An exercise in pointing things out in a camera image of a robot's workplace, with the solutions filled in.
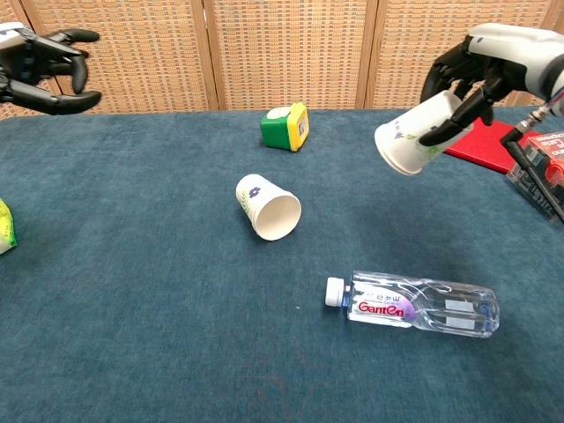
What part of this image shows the white floral paper cup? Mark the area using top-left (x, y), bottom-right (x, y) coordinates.
top-left (235, 173), bottom-right (302, 241)
top-left (374, 90), bottom-right (475, 176)

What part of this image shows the green yellow small box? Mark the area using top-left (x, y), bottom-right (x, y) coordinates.
top-left (259, 101), bottom-right (310, 152)

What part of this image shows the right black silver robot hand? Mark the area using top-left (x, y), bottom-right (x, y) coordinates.
top-left (418, 22), bottom-right (564, 146)

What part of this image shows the black red coffee box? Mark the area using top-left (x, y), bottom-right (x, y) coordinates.
top-left (505, 130), bottom-right (564, 221)

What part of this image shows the green yellow tissue pack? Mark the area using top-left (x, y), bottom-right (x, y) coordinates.
top-left (0, 197), bottom-right (18, 256)

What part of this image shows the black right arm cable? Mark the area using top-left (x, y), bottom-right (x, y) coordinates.
top-left (501, 94), bottom-right (564, 221)

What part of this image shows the clear plastic water bottle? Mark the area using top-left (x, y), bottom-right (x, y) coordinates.
top-left (324, 270), bottom-right (501, 339)

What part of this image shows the flat red box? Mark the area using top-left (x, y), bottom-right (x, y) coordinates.
top-left (443, 117), bottom-right (541, 174)

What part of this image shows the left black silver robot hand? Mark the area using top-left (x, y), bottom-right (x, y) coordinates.
top-left (0, 21), bottom-right (103, 116)

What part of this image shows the dark blue carpet mat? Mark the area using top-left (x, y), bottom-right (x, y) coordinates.
top-left (0, 108), bottom-right (564, 423)

